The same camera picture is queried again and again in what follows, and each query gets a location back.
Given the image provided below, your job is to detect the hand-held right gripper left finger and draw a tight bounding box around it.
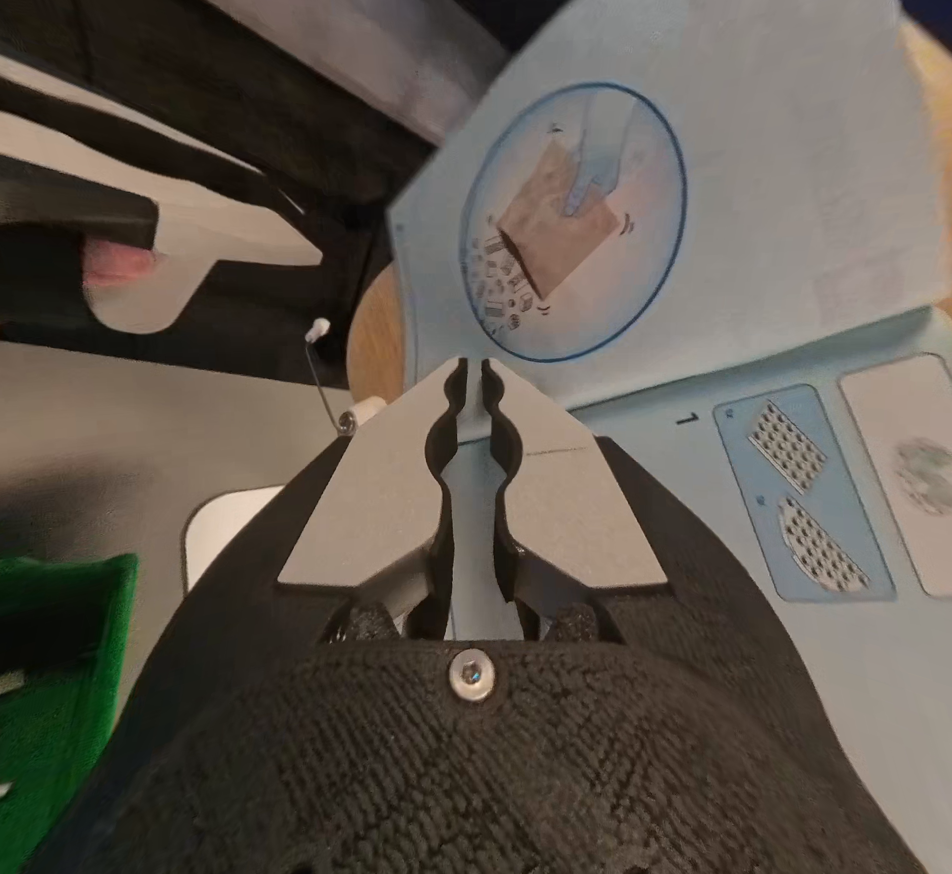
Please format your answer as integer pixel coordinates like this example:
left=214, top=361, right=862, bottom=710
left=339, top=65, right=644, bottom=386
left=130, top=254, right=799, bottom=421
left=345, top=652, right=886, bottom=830
left=275, top=358, right=470, bottom=640

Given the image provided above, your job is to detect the light blue instruction booklet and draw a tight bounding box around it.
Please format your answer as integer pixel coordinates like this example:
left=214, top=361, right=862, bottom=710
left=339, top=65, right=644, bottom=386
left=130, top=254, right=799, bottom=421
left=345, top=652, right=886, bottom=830
left=387, top=0, right=952, bottom=874

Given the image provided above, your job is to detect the green plastic bin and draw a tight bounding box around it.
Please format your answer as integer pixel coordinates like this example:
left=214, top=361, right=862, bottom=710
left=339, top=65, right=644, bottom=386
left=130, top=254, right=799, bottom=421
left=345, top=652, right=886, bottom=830
left=0, top=553, right=140, bottom=874

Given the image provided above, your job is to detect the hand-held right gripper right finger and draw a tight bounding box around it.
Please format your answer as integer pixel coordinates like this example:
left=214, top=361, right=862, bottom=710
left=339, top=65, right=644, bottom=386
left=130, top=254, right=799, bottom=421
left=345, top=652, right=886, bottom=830
left=480, top=358, right=669, bottom=640

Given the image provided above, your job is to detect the white rounded flat object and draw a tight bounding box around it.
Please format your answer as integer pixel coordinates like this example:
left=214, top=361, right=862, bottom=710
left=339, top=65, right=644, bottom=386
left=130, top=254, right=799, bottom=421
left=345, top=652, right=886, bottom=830
left=181, top=486, right=285, bottom=596

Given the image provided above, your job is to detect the person's left hand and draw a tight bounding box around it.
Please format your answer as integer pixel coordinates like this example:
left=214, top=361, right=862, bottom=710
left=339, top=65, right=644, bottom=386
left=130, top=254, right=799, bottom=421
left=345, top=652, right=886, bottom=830
left=82, top=236, right=168, bottom=289

